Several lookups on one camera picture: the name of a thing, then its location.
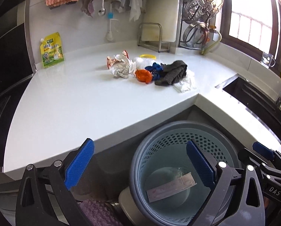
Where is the white plastic bag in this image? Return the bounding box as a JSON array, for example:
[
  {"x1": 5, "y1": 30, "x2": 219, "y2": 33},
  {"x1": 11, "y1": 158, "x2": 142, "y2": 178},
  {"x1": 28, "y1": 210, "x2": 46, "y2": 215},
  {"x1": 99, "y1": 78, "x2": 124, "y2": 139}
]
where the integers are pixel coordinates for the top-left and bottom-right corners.
[{"x1": 133, "y1": 56, "x2": 151, "y2": 70}]

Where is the brown framed window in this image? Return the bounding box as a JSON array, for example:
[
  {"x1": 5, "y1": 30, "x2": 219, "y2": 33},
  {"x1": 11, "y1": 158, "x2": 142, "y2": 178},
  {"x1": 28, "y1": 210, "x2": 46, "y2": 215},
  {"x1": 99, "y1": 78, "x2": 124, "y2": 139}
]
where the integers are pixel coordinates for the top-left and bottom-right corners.
[{"x1": 222, "y1": 0, "x2": 281, "y2": 59}]

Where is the grey perforated waste bin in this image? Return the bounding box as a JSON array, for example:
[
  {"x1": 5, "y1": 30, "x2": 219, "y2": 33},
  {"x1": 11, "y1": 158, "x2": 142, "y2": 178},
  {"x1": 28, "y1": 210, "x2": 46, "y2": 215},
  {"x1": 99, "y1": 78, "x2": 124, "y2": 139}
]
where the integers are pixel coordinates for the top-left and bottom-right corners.
[{"x1": 129, "y1": 121, "x2": 247, "y2": 226}]

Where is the glass pot lid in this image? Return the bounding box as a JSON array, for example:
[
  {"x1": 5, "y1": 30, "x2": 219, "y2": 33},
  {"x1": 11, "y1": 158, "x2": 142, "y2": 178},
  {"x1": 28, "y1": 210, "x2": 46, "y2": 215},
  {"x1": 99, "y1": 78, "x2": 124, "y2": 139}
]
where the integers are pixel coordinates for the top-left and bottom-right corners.
[{"x1": 183, "y1": 21, "x2": 211, "y2": 47}]

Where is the dark grey cloth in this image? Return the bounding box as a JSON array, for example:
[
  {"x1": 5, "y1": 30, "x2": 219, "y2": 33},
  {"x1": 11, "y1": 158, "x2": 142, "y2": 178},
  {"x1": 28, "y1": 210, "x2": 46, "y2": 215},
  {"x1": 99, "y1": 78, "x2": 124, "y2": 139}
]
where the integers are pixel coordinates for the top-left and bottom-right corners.
[{"x1": 154, "y1": 60, "x2": 188, "y2": 86}]

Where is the orange plastic bag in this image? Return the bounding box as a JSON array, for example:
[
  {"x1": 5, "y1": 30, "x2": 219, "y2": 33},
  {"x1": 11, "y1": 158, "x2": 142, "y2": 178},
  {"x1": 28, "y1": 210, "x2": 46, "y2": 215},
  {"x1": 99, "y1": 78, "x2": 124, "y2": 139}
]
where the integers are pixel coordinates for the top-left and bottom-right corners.
[{"x1": 134, "y1": 69, "x2": 152, "y2": 85}]

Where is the purple grey hanging rag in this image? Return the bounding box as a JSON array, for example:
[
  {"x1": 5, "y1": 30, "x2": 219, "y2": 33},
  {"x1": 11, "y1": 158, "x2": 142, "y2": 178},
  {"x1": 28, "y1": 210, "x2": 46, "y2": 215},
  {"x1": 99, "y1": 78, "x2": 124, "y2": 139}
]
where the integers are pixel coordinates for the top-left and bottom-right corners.
[{"x1": 81, "y1": 0, "x2": 95, "y2": 18}]

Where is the metal spoon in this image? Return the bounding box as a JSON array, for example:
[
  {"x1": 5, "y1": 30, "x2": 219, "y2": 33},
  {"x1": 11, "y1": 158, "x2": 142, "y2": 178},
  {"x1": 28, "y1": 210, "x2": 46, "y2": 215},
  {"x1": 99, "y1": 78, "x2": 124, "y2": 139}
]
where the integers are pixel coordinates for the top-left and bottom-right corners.
[{"x1": 98, "y1": 0, "x2": 107, "y2": 17}]

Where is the purple floor mat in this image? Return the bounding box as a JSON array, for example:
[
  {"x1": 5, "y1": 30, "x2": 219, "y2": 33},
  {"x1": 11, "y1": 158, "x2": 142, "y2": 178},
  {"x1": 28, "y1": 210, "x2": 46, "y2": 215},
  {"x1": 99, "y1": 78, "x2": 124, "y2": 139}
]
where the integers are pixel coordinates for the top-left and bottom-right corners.
[{"x1": 79, "y1": 199, "x2": 118, "y2": 226}]

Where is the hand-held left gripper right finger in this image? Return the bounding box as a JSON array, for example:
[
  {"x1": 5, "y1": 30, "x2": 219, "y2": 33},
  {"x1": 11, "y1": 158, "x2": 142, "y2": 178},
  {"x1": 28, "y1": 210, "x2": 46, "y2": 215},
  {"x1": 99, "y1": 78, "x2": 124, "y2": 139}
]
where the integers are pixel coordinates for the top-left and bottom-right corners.
[{"x1": 186, "y1": 139, "x2": 264, "y2": 226}]

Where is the clear plastic cup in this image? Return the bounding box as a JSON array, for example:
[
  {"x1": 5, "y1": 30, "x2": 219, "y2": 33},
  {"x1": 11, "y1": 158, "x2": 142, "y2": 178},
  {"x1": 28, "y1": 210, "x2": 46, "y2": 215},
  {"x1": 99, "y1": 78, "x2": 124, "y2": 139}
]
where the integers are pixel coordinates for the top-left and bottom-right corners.
[{"x1": 170, "y1": 167, "x2": 190, "y2": 177}]

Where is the metal steamer plate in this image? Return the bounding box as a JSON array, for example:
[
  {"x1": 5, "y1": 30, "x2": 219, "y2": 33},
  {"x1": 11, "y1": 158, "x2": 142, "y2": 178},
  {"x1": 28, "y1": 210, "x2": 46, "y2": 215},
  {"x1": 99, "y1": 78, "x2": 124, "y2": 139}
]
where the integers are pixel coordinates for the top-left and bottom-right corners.
[{"x1": 185, "y1": 0, "x2": 225, "y2": 21}]

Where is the white cutting board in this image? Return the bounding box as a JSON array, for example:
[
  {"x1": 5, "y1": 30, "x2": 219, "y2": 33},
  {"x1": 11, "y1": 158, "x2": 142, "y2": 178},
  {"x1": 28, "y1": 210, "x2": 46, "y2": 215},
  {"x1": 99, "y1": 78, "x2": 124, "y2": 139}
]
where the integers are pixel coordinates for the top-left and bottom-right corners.
[{"x1": 142, "y1": 0, "x2": 181, "y2": 43}]

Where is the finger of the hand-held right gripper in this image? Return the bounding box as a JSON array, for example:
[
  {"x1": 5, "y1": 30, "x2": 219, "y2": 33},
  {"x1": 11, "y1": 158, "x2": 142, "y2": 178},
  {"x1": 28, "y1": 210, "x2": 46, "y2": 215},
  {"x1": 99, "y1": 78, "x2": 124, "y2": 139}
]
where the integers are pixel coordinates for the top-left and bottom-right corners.
[
  {"x1": 253, "y1": 142, "x2": 281, "y2": 168},
  {"x1": 238, "y1": 148, "x2": 268, "y2": 177}
]

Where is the blue plastic bag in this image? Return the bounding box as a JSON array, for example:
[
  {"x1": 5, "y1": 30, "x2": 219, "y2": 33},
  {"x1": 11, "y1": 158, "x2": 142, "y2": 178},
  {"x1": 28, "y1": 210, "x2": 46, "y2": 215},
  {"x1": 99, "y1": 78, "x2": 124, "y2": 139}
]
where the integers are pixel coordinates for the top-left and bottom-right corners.
[{"x1": 145, "y1": 62, "x2": 164, "y2": 80}]

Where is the yellow gas hose with valve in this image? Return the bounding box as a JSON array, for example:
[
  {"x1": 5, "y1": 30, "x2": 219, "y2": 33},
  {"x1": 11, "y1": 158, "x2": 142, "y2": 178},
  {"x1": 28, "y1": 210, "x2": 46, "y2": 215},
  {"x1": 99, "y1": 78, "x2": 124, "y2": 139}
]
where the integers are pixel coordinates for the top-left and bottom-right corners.
[{"x1": 200, "y1": 25, "x2": 222, "y2": 55}]

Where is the red white snack wrapper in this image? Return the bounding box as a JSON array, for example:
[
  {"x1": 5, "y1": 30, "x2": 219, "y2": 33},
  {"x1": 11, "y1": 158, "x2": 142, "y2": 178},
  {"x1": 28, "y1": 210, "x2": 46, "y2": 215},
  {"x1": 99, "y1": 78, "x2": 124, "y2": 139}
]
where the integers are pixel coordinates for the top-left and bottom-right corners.
[{"x1": 107, "y1": 50, "x2": 129, "y2": 69}]

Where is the yellow green spout pouch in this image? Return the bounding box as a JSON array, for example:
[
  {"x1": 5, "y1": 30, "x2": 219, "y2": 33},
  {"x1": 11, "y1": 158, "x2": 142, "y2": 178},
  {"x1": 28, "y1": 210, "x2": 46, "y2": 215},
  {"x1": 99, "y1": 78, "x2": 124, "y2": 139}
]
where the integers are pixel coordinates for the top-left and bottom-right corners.
[{"x1": 40, "y1": 32, "x2": 65, "y2": 69}]

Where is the paper ball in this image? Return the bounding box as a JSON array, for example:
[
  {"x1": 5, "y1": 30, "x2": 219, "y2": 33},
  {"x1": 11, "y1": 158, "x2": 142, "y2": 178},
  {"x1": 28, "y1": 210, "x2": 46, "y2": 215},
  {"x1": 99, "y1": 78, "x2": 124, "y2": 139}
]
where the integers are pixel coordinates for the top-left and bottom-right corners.
[{"x1": 110, "y1": 55, "x2": 136, "y2": 79}]

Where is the blue white bottle brush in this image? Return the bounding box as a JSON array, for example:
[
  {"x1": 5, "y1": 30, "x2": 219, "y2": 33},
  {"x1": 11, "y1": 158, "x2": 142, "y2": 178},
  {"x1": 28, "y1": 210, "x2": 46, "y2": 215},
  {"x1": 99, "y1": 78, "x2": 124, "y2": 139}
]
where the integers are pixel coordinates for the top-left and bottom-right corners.
[{"x1": 105, "y1": 11, "x2": 119, "y2": 41}]

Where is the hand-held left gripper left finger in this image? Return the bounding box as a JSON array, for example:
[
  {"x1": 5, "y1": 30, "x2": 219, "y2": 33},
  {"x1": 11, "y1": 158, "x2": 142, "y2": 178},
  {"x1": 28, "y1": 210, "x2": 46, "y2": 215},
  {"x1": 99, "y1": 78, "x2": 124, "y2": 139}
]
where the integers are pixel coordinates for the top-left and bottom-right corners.
[{"x1": 15, "y1": 138, "x2": 94, "y2": 226}]

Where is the steel kitchen sink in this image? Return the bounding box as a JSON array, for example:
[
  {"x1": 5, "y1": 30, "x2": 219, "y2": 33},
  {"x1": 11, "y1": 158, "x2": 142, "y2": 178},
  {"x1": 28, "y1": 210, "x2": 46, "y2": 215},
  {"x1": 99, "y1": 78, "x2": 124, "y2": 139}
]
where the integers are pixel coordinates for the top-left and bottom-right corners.
[{"x1": 215, "y1": 74, "x2": 281, "y2": 137}]

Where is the pink white flat packet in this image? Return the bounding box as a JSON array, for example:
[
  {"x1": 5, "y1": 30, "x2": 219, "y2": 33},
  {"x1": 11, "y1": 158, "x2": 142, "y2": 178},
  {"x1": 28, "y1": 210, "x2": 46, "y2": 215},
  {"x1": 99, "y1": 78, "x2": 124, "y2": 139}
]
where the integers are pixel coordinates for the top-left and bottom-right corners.
[{"x1": 147, "y1": 172, "x2": 197, "y2": 202}]

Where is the metal cutting board rack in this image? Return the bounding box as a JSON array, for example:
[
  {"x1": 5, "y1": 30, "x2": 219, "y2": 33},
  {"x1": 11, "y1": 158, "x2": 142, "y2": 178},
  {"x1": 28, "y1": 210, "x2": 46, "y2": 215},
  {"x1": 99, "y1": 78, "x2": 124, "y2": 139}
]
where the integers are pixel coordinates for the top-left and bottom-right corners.
[{"x1": 138, "y1": 23, "x2": 170, "y2": 52}]

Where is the clear glass mug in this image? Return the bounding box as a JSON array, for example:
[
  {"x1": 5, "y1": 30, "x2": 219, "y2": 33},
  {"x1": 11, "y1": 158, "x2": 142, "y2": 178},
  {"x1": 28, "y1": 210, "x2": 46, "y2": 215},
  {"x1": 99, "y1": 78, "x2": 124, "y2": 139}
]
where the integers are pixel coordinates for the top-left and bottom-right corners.
[{"x1": 260, "y1": 52, "x2": 276, "y2": 69}]

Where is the white hanging rag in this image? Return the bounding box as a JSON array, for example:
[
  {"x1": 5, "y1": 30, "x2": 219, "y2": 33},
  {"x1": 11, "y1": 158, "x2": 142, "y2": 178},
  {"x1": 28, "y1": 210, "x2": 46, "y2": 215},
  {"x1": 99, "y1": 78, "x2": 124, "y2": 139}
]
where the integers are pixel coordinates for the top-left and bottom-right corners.
[{"x1": 129, "y1": 0, "x2": 144, "y2": 22}]

